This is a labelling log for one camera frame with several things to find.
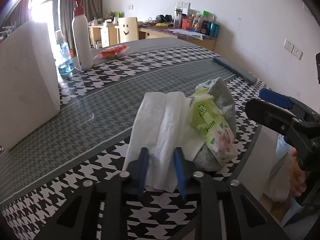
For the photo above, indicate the wall power sockets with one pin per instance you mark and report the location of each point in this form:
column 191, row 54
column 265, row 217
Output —
column 293, row 49

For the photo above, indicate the papers on desk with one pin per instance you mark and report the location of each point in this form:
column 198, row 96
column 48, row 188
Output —
column 190, row 34

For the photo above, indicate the white red pump bottle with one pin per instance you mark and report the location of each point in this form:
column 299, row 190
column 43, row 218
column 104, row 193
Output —
column 81, row 36

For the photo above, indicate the person's right hand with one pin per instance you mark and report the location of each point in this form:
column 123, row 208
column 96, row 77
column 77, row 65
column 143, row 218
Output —
column 297, row 176

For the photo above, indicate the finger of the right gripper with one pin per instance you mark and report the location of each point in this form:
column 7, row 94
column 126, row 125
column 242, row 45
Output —
column 268, row 115
column 275, row 98

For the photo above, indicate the wooden desk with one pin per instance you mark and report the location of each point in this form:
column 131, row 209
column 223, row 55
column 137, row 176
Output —
column 109, row 35

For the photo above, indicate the blue sanitizer bottle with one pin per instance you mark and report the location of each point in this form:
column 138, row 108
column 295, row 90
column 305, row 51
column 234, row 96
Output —
column 64, row 61

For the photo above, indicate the grey sock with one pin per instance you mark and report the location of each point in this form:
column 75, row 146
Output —
column 223, row 99

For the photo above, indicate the houndstooth table cloth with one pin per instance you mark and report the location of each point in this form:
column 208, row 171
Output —
column 89, row 138

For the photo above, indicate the smiley face wooden chair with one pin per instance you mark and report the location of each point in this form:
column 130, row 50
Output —
column 127, row 29

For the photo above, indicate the white foam box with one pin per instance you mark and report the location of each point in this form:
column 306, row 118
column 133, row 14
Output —
column 29, row 87

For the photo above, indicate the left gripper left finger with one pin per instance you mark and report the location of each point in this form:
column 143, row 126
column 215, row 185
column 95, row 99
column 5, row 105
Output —
column 94, row 204

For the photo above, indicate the white paper tissue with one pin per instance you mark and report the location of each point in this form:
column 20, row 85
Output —
column 162, row 124

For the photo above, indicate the teal bottle on desk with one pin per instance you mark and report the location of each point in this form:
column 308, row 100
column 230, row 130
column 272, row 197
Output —
column 214, row 30

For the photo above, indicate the red snack packet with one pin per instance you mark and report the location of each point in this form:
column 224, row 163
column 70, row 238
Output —
column 112, row 52

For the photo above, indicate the balcony glass door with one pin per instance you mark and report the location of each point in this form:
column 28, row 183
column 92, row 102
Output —
column 46, row 11

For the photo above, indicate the green tissue packet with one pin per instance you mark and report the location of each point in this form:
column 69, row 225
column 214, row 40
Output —
column 215, row 130

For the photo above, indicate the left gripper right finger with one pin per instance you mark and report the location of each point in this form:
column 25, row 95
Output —
column 226, row 210

